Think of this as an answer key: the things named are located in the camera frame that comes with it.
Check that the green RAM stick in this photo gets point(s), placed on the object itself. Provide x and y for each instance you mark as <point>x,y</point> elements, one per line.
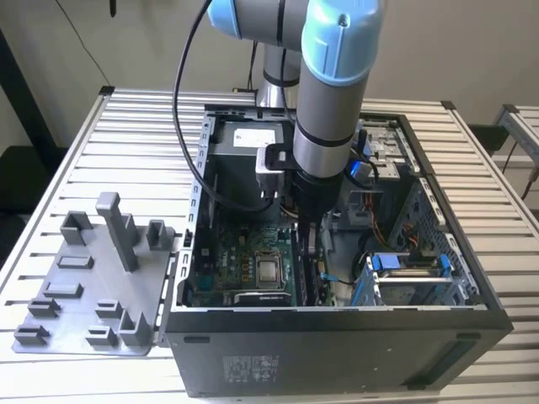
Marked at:
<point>308,282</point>

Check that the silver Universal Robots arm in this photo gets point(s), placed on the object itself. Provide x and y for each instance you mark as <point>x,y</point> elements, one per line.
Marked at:
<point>328,105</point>

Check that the black RAM slot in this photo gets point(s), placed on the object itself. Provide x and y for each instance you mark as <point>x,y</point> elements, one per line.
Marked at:
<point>299,282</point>
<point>303,282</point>

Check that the green motherboard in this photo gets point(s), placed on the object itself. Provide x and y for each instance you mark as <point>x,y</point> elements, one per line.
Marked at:
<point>269,240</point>

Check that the grey metal drive cage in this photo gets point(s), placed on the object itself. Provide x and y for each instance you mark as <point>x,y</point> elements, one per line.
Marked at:
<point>387,168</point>

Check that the cream eight-pin power socket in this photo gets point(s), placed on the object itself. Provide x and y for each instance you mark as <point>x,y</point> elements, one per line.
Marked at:
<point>321,268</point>

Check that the grey power supply unit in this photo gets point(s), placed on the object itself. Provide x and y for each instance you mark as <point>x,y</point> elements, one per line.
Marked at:
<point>236,177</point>

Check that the cream four-pin power socket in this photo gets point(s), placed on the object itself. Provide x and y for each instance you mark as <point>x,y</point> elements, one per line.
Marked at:
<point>241,241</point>

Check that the silver CPU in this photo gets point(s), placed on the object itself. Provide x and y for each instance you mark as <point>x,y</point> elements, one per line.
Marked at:
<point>269,273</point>

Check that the hard disk in blue carrier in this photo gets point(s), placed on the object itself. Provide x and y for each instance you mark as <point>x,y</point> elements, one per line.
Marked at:
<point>404,275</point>

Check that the black graphics card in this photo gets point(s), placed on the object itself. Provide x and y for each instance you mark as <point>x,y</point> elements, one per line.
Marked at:
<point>261,299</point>

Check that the black case fan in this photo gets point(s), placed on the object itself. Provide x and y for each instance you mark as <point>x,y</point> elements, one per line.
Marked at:
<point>204,235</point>

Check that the teal board connector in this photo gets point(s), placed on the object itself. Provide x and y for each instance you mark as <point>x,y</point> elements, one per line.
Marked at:
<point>204,283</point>

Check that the black table corner cap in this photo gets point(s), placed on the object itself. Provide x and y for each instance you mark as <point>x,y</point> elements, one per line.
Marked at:
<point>107,89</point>
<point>510,108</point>
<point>449,105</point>

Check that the black open PC case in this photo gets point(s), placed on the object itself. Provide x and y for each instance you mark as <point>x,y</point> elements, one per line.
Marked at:
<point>295,357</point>

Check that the slatted metal side table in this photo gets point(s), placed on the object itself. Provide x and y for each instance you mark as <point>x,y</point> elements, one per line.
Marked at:
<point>522,126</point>

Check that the grey plastic parts rack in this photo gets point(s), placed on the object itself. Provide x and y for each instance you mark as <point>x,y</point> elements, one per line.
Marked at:
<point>105,294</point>

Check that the black hanging rod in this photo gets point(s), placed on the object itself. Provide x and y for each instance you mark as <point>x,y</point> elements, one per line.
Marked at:
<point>112,8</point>

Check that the black chair seat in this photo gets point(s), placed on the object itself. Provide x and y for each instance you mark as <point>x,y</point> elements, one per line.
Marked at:
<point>29,177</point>

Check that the black slanted post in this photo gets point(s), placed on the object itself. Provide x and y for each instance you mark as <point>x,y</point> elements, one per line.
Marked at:
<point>19,101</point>

